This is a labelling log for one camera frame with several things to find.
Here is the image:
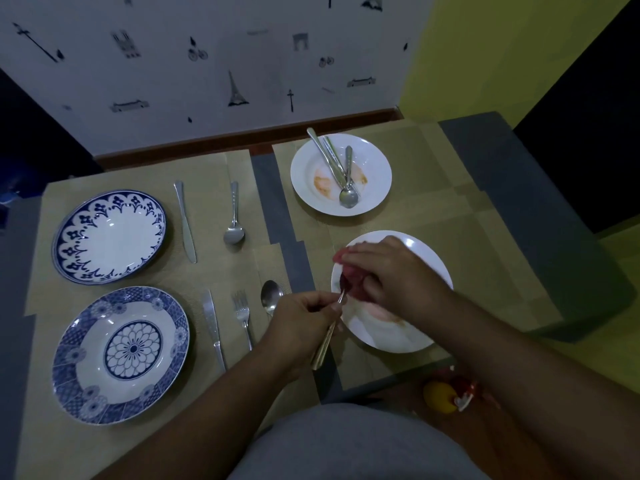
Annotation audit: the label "person's right hand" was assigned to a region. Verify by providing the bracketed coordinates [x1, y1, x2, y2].
[339, 235, 453, 325]

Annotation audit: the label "person's left hand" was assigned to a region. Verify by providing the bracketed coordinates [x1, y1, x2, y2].
[259, 290, 346, 383]

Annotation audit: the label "steel fork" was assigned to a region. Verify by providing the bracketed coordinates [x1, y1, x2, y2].
[309, 289, 347, 371]
[323, 136, 349, 188]
[231, 290, 255, 351]

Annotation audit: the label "steel spoon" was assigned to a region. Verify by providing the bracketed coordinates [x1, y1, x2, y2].
[339, 145, 361, 209]
[260, 279, 285, 318]
[223, 181, 246, 245]

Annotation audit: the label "red cleaning cloth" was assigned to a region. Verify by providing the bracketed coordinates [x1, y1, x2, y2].
[332, 247, 373, 303]

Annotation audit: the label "white plate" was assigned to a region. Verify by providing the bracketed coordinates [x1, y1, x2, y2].
[289, 133, 393, 217]
[331, 229, 455, 355]

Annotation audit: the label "steel knife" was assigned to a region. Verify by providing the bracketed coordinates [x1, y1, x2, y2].
[173, 180, 199, 265]
[306, 127, 346, 191]
[202, 289, 227, 373]

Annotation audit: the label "blue geometric rim plate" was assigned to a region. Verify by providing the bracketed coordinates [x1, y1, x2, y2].
[51, 285, 191, 425]

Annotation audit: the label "blue floral rim plate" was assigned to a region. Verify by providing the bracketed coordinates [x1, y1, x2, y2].
[51, 189, 167, 285]

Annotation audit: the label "person's left forearm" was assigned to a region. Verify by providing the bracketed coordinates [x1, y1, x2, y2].
[92, 349, 301, 480]

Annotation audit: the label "person's right forearm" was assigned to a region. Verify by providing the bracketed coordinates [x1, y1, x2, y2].
[415, 294, 640, 480]

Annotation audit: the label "person's grey shirt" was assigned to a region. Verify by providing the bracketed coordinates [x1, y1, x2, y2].
[227, 403, 491, 480]

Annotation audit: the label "beige woven placemat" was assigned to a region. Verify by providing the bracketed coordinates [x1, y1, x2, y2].
[15, 242, 321, 480]
[299, 194, 563, 391]
[25, 149, 273, 315]
[271, 119, 493, 245]

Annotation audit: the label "yellow red toy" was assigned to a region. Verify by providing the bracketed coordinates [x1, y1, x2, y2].
[445, 374, 483, 413]

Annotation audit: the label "brown wooden baseboard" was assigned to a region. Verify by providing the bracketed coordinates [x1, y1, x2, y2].
[95, 107, 403, 171]

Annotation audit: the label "black furniture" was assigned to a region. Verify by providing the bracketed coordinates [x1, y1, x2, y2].
[513, 0, 640, 235]

